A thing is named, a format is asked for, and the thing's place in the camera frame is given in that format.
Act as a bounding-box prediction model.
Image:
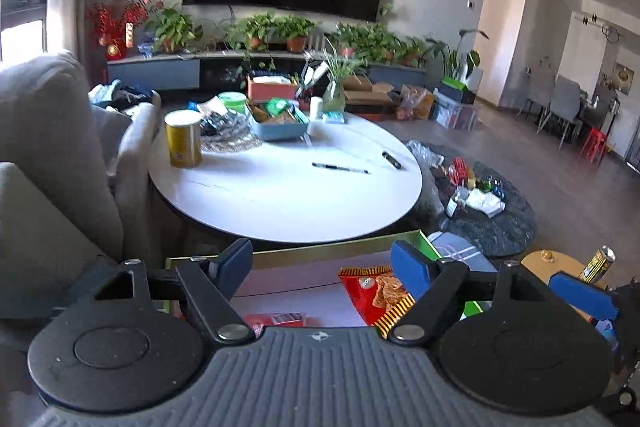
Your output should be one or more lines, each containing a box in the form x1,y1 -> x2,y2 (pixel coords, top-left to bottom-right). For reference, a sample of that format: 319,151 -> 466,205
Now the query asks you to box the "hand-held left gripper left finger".
90,238 -> 256,348

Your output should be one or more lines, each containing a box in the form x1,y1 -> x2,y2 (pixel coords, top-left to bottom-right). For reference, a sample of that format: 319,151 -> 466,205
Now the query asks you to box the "grey plaid blanket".
427,232 -> 501,273

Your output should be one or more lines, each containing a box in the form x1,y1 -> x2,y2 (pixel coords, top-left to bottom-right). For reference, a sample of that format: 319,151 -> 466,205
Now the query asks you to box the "grey sofa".
0,51 -> 163,323

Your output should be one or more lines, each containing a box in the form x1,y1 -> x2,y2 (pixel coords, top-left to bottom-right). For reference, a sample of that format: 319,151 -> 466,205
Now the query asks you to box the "red yellow striped snack packet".
338,264 -> 418,339

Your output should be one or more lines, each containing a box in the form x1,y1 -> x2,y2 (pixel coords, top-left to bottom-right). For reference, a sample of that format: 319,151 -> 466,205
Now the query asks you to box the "pile of clothes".
89,79 -> 153,110

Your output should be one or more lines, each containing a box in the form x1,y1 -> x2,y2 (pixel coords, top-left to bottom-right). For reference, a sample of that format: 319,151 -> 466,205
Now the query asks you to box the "yellow canister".
164,109 -> 203,168

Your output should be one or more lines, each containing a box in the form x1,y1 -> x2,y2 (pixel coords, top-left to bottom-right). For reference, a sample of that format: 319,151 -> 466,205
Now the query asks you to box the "white round coffee table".
148,109 -> 423,244

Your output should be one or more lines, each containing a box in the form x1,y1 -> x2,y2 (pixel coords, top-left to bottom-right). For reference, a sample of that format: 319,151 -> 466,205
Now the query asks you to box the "glass vase with plant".
320,47 -> 366,115

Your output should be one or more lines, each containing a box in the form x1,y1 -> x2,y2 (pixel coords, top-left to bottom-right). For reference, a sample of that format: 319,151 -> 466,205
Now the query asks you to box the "large leaf floor plant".
425,29 -> 488,92

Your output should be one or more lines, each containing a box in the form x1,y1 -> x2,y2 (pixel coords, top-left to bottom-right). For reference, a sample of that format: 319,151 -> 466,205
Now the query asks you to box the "red berry decoration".
85,0 -> 163,60

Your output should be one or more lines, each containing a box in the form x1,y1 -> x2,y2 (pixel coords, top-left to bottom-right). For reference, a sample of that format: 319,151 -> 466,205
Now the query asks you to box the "dining table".
580,87 -> 621,132

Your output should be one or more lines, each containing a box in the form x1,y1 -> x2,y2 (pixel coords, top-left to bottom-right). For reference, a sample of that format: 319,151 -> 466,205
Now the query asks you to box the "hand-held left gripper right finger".
387,241 -> 551,348

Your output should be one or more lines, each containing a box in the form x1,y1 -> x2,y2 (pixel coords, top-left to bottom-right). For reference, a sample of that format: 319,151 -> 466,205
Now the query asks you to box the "potted green plant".
332,23 -> 371,58
227,14 -> 276,52
275,14 -> 316,54
400,36 -> 426,68
147,7 -> 201,54
370,27 -> 401,62

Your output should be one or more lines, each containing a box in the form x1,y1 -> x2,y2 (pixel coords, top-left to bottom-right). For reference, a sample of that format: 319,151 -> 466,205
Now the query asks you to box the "clear plastic bin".
432,99 -> 481,130

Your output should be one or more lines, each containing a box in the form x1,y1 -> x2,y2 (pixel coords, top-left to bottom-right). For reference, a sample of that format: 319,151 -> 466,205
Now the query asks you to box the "small red snack packet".
243,311 -> 307,340

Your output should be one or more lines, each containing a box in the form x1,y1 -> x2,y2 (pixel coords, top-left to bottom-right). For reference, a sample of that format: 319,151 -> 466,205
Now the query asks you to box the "grey dining chair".
537,76 -> 583,150
517,69 -> 556,120

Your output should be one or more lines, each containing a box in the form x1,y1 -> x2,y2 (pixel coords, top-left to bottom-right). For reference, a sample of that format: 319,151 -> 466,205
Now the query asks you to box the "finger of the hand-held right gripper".
548,272 -> 619,321

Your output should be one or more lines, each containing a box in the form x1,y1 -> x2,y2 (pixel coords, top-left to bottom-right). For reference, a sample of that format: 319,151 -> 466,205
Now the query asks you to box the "grey television cabinet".
106,51 -> 428,92

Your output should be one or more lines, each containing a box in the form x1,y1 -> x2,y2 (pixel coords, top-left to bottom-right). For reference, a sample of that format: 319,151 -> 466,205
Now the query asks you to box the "black pen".
311,162 -> 372,175

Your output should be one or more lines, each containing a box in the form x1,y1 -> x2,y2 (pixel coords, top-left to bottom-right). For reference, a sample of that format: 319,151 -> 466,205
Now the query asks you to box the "white cloth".
465,189 -> 506,218

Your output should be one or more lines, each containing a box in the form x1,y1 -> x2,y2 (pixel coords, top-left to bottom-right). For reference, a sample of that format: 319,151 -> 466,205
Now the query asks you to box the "red plastic stool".
580,128 -> 608,162

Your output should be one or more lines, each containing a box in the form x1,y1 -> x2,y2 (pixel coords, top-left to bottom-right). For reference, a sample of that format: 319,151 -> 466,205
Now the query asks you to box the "clear plastic bag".
407,139 -> 446,168

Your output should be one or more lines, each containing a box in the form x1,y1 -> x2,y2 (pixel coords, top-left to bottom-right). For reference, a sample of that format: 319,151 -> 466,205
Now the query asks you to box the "green rimmed cardboard box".
165,229 -> 483,343

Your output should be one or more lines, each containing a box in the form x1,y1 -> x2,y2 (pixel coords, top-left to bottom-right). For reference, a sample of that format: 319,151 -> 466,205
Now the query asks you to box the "green topped black box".
440,77 -> 476,105

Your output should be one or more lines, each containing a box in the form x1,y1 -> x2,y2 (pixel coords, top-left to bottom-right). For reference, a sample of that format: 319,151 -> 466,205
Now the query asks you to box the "small dark bottle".
445,187 -> 471,218

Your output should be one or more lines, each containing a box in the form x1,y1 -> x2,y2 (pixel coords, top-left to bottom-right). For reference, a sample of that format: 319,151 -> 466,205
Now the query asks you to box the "yellow black drink can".
578,245 -> 617,283

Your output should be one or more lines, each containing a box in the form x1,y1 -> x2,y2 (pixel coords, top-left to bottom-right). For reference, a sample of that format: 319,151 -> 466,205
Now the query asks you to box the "green lidded container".
217,91 -> 249,112

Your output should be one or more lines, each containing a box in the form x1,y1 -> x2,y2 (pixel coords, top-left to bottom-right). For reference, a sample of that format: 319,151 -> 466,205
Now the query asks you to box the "blue plastic basket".
247,99 -> 311,142

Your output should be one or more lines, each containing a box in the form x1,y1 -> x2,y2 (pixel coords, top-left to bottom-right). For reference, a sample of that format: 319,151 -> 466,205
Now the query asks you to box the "dark round rug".
410,142 -> 538,258

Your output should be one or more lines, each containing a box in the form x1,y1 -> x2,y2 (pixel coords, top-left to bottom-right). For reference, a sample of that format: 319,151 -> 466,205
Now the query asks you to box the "orange box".
247,76 -> 299,102

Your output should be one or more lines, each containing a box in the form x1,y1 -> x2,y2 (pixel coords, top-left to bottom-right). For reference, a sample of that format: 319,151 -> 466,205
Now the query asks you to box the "framed wall picture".
614,62 -> 636,95

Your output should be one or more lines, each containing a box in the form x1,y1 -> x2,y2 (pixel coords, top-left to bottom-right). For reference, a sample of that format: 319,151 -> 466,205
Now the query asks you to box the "yellow round stool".
520,249 -> 608,323

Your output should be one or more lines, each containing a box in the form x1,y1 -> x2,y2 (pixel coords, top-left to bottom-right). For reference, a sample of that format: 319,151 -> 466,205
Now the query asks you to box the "red toy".
447,157 -> 473,185

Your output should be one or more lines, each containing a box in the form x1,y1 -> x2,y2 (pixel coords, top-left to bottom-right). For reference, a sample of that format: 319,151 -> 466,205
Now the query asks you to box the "open brown cardboard box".
342,74 -> 396,105

